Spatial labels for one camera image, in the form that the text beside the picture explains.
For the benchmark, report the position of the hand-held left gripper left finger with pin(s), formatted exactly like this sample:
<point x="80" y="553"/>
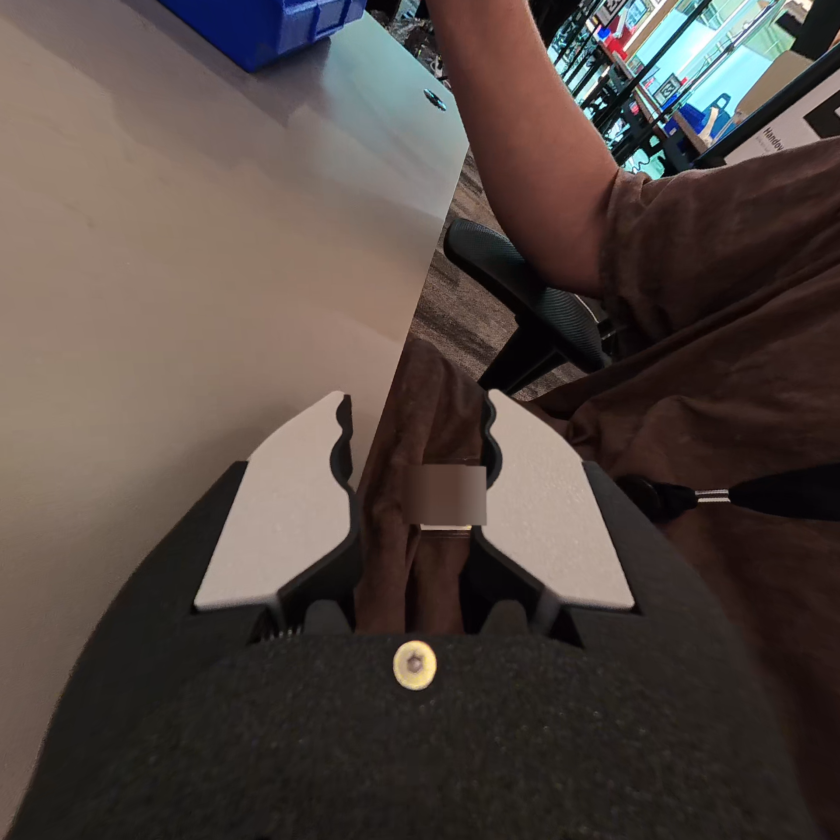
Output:
<point x="282" y="519"/>

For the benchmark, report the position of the black office chair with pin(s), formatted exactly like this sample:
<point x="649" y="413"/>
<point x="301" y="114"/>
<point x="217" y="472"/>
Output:
<point x="525" y="282"/>

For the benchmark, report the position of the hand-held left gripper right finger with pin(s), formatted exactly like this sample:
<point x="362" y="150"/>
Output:
<point x="551" y="519"/>

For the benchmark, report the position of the blue plastic bin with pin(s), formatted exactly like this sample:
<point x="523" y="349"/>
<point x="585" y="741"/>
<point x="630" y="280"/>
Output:
<point x="263" y="26"/>

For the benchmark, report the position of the black framed board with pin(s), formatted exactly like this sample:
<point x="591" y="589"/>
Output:
<point x="794" y="125"/>

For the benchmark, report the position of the person's right forearm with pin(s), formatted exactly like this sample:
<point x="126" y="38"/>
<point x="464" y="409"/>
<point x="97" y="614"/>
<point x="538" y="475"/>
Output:
<point x="525" y="131"/>

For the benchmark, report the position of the person's brown clothing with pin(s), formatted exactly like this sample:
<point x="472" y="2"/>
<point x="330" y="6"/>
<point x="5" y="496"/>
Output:
<point x="735" y="355"/>

